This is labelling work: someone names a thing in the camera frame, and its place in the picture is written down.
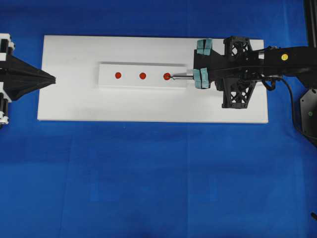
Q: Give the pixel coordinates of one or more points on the left red dot mark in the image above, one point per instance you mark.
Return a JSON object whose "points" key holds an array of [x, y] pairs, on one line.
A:
{"points": [[118, 75]]}

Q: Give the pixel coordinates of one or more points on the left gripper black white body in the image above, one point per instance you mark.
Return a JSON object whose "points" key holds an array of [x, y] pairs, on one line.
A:
{"points": [[6, 48]]}

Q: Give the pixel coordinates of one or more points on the middle red dot mark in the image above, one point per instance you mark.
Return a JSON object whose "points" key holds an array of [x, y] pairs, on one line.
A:
{"points": [[142, 75]]}

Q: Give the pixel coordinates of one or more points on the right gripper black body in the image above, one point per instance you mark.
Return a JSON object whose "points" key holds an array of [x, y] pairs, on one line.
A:
{"points": [[237, 72]]}

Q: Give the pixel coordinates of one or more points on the black aluminium frame rail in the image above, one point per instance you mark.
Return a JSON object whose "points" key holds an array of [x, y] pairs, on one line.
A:
{"points": [[310, 7]]}

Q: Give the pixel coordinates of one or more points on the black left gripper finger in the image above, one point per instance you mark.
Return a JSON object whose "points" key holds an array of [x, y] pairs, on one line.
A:
{"points": [[14, 90], [15, 65]]}

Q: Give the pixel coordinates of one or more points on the small white raised plate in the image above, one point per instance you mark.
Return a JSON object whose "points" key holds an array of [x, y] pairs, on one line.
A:
{"points": [[130, 75]]}

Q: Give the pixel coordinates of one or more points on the large white foam board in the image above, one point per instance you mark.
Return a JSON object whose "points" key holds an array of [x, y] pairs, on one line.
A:
{"points": [[76, 96]]}

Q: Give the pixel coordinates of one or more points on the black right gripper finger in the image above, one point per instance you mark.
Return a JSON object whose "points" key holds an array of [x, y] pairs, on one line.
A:
{"points": [[206, 57], [203, 78]]}

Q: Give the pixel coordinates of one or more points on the right red dot mark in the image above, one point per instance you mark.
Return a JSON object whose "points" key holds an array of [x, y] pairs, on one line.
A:
{"points": [[167, 76]]}

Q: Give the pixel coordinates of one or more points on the blue table cloth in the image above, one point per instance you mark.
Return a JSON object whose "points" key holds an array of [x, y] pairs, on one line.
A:
{"points": [[155, 180]]}

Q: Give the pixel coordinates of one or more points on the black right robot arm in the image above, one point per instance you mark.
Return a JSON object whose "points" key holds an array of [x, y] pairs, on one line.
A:
{"points": [[299, 62]]}

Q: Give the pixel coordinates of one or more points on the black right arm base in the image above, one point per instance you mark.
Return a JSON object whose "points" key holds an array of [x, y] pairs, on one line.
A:
{"points": [[308, 110]]}

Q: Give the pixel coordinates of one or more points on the red handled soldering iron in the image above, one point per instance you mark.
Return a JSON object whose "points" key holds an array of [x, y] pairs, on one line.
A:
{"points": [[182, 77]]}

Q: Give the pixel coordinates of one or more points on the red dot mark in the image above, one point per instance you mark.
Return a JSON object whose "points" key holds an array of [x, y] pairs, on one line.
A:
{"points": [[167, 76], [118, 75], [142, 75]]}

